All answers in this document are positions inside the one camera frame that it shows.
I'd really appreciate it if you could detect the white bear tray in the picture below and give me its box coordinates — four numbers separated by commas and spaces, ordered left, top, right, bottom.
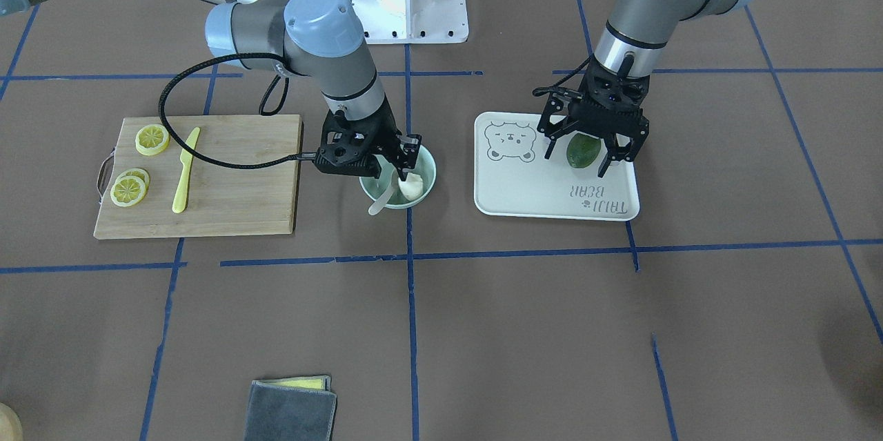
473, 112, 640, 222

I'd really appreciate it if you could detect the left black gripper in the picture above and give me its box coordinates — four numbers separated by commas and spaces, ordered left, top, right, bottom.
537, 58, 650, 179

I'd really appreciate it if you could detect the white steamed bun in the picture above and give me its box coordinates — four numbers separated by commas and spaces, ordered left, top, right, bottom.
397, 173, 425, 202

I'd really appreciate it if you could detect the white ceramic spoon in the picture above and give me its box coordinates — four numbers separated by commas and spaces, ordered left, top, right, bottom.
367, 173, 399, 217

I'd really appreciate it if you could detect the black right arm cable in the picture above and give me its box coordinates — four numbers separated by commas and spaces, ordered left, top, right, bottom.
158, 52, 319, 170

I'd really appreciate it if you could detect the green ceramic bowl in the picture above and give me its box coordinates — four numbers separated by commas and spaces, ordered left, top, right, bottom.
359, 145, 437, 210

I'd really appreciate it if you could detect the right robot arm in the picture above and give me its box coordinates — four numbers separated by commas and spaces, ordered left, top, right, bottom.
2, 0, 421, 179

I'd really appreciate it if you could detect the upper lemon slice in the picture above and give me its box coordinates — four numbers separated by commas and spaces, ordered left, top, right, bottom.
135, 124, 170, 156

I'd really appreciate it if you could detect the middle lemon slice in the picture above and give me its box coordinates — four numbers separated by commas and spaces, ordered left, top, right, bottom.
117, 168, 150, 187

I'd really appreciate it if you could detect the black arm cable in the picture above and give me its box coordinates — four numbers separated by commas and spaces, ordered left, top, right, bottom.
158, 52, 319, 170
533, 55, 595, 98

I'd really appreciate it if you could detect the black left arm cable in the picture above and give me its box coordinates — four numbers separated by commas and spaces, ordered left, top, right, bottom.
533, 55, 595, 98

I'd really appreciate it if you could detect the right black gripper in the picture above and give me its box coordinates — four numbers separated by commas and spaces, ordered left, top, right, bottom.
313, 101, 422, 182

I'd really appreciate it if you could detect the grey folded cloth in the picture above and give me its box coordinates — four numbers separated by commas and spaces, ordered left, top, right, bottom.
244, 375, 337, 440

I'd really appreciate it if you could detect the bamboo cutting board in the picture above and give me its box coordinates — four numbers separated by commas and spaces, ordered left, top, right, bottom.
94, 115, 302, 239

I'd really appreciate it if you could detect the lower lemon slice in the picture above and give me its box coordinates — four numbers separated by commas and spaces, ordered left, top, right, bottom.
110, 175, 148, 208

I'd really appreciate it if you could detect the green avocado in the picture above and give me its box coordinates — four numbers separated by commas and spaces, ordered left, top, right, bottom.
566, 133, 604, 168

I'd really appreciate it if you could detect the lemon slice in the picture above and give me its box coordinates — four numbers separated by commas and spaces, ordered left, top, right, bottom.
117, 168, 150, 187
135, 124, 170, 156
110, 175, 148, 208

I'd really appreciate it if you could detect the yellow plastic knife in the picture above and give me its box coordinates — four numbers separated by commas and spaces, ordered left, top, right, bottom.
172, 127, 201, 214

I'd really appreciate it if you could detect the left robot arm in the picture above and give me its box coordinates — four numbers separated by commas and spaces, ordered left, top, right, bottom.
533, 0, 752, 177

